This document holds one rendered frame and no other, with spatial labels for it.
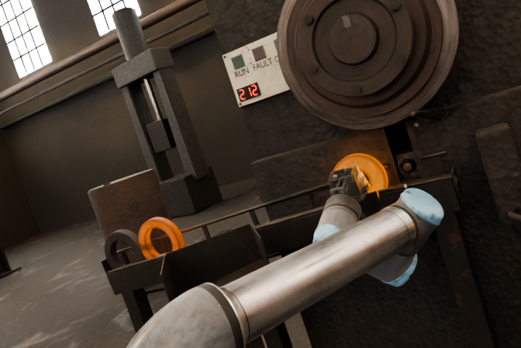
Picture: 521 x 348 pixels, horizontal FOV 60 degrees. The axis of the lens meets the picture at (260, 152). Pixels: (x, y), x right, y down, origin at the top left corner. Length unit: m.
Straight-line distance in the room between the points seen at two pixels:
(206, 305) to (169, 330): 0.05
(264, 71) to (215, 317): 0.99
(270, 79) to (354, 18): 0.42
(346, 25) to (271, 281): 0.68
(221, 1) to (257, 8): 0.13
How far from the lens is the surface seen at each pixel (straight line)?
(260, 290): 0.67
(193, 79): 8.70
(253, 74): 1.49
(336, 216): 1.04
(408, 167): 1.37
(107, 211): 3.86
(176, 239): 1.65
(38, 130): 11.70
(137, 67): 6.86
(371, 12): 1.16
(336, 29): 1.16
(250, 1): 1.52
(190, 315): 0.62
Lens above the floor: 1.00
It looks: 4 degrees down
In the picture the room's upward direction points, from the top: 18 degrees counter-clockwise
